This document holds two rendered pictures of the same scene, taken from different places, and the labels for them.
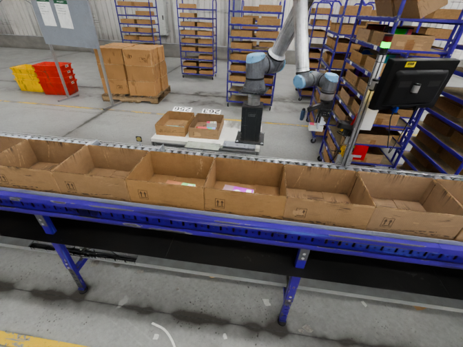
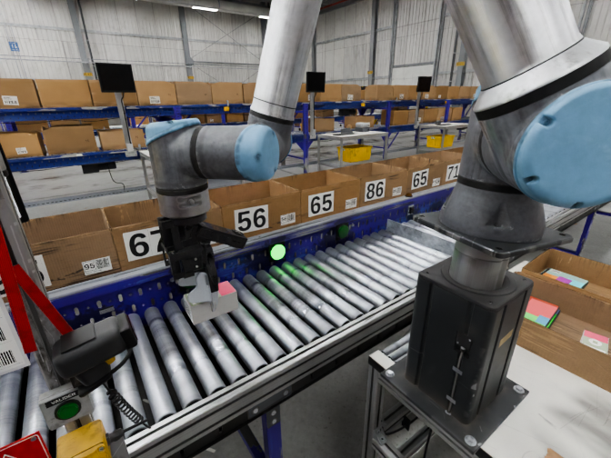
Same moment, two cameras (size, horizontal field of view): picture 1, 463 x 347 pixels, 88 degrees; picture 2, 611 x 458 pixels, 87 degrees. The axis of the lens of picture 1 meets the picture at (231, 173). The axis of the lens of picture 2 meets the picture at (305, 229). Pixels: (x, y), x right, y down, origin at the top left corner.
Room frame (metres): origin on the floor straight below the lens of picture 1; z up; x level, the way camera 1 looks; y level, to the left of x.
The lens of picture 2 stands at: (2.29, -0.86, 1.45)
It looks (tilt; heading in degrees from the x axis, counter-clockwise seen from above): 22 degrees down; 138
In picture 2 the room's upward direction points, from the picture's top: 1 degrees counter-clockwise
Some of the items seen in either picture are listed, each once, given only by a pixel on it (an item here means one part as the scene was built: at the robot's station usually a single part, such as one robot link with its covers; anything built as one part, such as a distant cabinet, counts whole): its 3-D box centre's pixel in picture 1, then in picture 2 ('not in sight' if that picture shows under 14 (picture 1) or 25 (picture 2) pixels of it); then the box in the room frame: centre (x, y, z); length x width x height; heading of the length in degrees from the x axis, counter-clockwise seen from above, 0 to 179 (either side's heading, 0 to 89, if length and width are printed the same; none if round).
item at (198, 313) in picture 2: (315, 127); (211, 302); (1.71, -0.62, 1.04); 0.10 x 0.06 x 0.05; 82
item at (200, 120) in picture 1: (207, 125); (560, 323); (2.21, 0.26, 0.80); 0.38 x 0.28 x 0.10; 175
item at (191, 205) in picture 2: (326, 96); (185, 202); (1.71, -0.64, 1.27); 0.10 x 0.09 x 0.05; 173
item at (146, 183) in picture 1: (175, 180); (315, 194); (1.06, 0.31, 0.96); 0.39 x 0.29 x 0.17; 84
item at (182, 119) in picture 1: (176, 122); (593, 288); (2.24, 0.57, 0.80); 0.38 x 0.28 x 0.10; 175
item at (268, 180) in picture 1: (246, 187); (249, 208); (1.02, -0.08, 0.96); 0.39 x 0.29 x 0.17; 84
